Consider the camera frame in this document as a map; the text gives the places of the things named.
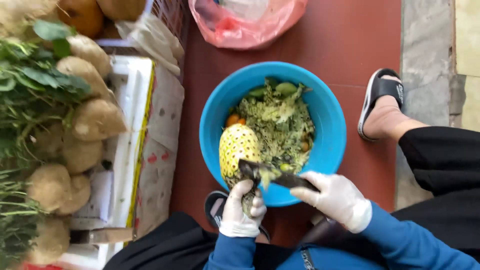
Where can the person's left hand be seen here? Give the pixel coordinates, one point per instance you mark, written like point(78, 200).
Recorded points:
point(236, 215)

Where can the person's right hand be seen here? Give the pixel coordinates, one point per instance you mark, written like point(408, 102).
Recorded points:
point(337, 198)

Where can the dark blade knife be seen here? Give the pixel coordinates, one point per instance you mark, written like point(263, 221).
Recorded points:
point(287, 180)

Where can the partly peeled yellow pineapple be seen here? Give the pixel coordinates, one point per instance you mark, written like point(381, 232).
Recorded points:
point(238, 144)

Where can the person's left foot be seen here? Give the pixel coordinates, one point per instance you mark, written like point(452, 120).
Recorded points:
point(217, 209)

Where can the person's foot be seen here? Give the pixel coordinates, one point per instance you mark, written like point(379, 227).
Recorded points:
point(217, 209)
point(382, 120)

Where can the black slipper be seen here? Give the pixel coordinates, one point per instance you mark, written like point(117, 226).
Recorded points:
point(386, 88)
point(211, 204)

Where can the small green fruit piece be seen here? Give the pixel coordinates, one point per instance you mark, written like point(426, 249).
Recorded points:
point(285, 167)

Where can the small orange fruit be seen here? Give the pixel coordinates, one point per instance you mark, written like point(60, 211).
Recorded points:
point(305, 146)
point(242, 121)

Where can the person's blue jacket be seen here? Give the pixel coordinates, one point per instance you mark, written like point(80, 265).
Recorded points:
point(337, 260)

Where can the blue plastic basin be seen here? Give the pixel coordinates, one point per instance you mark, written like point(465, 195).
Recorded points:
point(330, 123)

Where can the heap of pineapple peelings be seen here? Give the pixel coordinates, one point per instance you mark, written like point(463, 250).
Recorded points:
point(279, 131)

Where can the person's right foot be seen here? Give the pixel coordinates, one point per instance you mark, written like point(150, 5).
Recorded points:
point(382, 120)

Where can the large orange fruit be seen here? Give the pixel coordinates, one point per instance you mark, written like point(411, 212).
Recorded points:
point(232, 119)

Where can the person's black trousers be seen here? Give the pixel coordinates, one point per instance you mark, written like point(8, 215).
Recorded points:
point(442, 168)

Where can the spotted paper sheet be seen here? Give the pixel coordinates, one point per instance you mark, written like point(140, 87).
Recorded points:
point(163, 123)

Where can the white foam box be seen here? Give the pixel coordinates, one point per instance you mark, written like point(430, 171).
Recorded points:
point(129, 97)

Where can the heap of tan jicama tubers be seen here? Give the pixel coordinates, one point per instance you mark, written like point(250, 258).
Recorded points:
point(95, 120)

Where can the pink plastic bag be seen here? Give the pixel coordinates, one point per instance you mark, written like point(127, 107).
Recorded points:
point(243, 33)

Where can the crumpled white plastic bag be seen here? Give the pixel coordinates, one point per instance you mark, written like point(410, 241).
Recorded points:
point(153, 41)

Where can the bunches of green herbs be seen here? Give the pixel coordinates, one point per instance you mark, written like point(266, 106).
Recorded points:
point(26, 90)

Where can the plastic crate of brown pears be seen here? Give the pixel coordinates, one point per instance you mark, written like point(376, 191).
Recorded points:
point(80, 15)

